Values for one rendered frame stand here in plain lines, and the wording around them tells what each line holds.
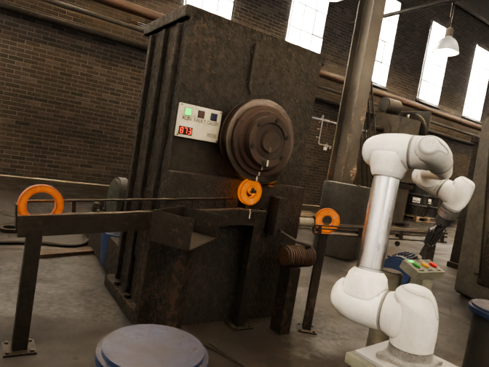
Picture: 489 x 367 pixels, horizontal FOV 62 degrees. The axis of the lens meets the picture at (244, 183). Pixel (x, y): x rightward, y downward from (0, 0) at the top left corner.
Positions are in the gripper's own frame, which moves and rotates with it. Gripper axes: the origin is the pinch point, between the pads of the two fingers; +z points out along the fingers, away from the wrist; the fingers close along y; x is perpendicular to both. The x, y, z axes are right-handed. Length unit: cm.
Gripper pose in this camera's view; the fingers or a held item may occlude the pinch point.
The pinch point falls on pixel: (425, 250)
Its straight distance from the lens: 231.4
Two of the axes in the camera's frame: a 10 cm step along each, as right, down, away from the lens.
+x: 4.4, 4.8, -7.6
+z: -3.4, 8.7, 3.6
